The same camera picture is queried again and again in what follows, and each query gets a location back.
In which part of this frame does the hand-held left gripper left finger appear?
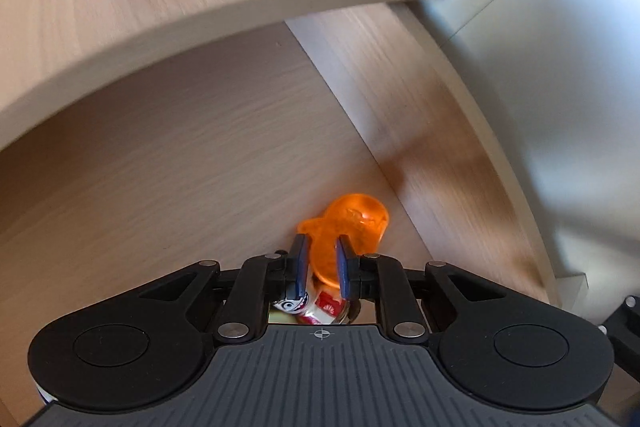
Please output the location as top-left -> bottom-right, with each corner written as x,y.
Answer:
132,233 -> 311,344

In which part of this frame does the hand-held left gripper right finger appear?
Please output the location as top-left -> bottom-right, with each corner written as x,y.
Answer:
334,234 -> 508,340

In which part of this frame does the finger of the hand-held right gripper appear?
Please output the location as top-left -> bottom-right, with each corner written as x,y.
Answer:
602,294 -> 640,380

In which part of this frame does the small black-haired toy figure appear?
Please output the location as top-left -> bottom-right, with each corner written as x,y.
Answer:
270,279 -> 358,325

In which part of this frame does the orange translucent pumpkin shell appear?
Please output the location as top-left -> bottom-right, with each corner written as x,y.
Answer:
297,193 -> 391,293

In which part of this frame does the wide white desk drawer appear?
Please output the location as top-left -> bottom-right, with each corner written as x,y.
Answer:
0,1 -> 588,413

